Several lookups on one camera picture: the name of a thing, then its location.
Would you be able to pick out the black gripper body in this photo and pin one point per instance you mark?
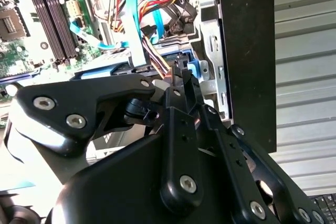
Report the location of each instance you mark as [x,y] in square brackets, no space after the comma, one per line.
[118,182]

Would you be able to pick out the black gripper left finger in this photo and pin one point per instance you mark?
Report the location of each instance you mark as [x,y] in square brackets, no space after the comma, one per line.
[73,98]

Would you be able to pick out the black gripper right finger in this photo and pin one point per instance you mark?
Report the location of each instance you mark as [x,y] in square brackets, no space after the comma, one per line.
[249,182]

